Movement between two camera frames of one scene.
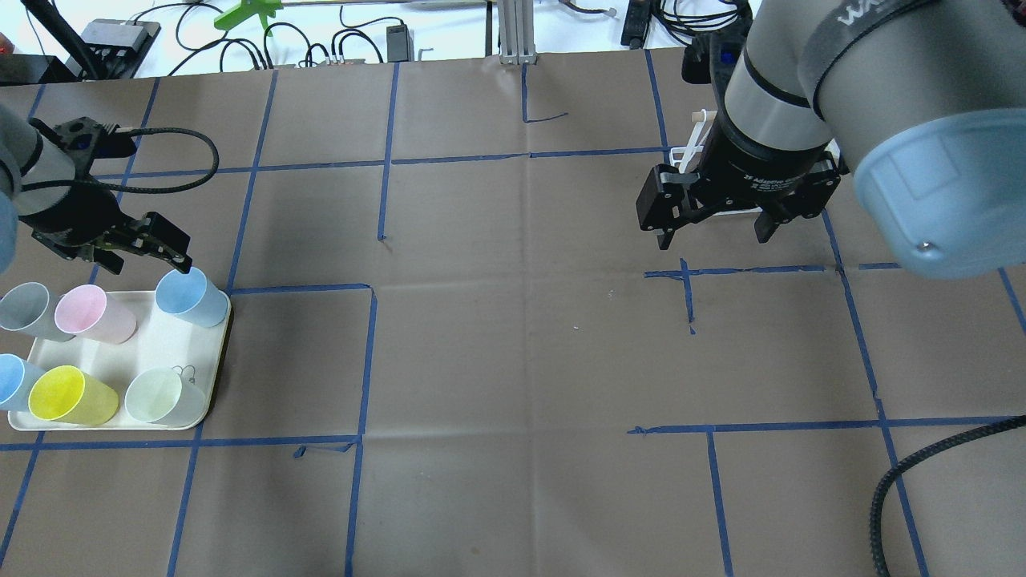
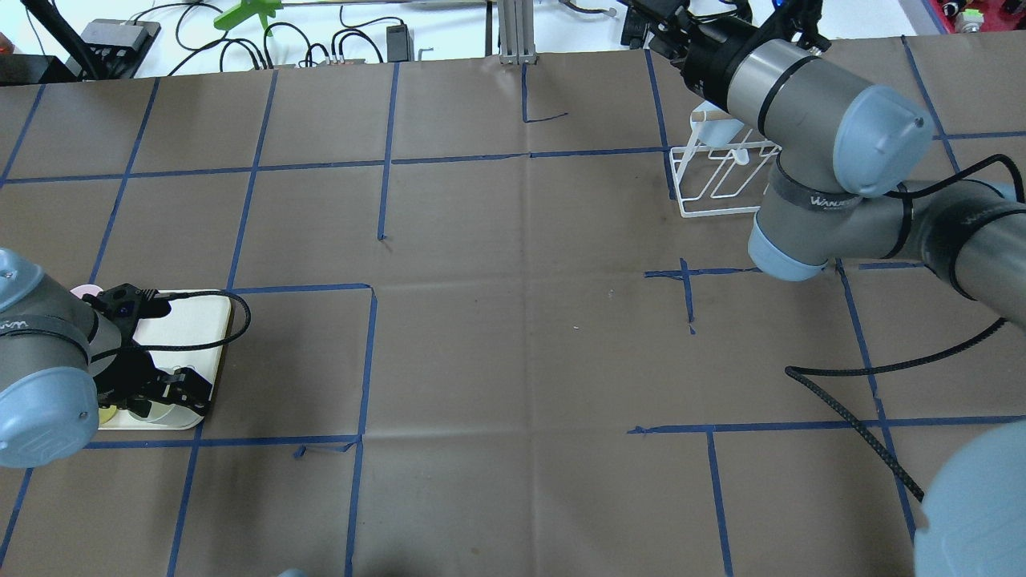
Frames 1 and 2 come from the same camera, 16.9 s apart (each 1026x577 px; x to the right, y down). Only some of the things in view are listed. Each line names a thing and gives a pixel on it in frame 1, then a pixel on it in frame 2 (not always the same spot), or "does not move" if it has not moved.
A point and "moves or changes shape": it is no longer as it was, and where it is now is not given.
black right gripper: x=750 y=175 → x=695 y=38
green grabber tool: x=264 y=10 does not move
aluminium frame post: x=516 y=32 does not move
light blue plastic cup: x=190 y=296 moves or changes shape
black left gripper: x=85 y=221 → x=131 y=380
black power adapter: x=400 y=43 does not move
